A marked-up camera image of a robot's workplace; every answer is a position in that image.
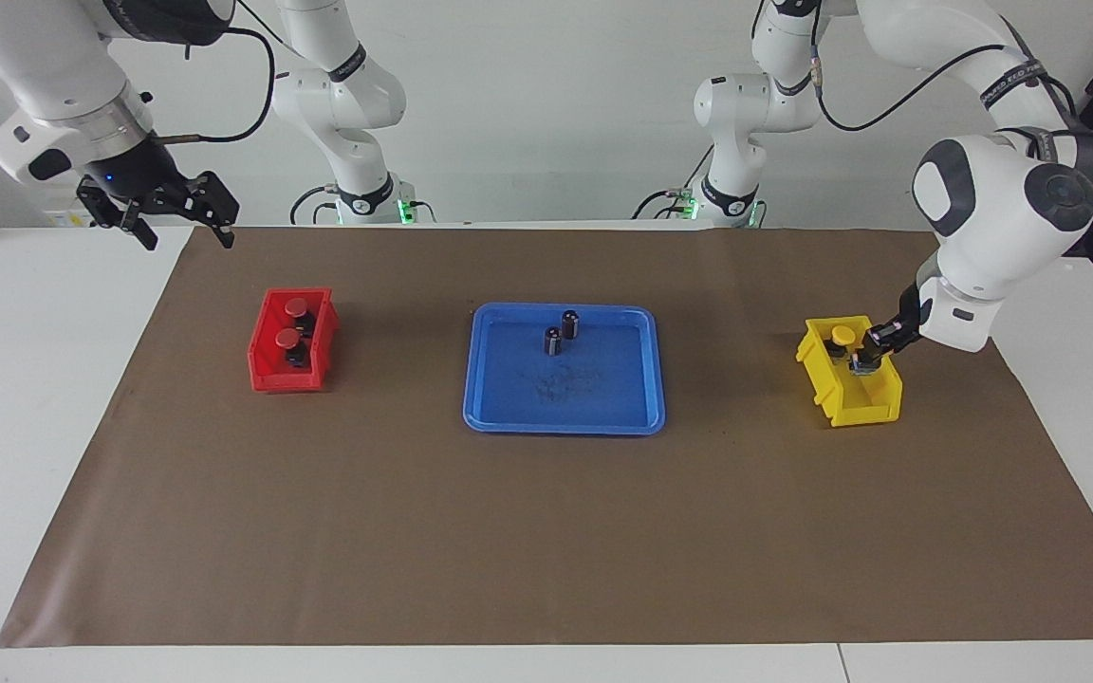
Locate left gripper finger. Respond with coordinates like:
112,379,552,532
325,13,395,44
861,323,908,371

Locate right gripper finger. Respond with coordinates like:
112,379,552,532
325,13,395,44
188,171,241,249
77,175,160,252

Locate yellow plastic storage bin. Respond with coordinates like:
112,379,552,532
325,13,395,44
795,315,904,428

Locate red plastic storage bin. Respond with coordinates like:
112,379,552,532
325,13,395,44
247,287,340,394

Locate blue plastic tray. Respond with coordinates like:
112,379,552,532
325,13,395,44
463,302,667,436

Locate brown paper table mat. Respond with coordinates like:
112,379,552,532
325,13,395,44
0,226,1093,649

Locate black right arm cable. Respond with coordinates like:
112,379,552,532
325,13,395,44
150,0,278,145

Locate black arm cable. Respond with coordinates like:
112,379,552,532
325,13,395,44
150,0,278,145
812,0,1093,153

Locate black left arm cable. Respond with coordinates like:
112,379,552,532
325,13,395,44
812,0,1093,153

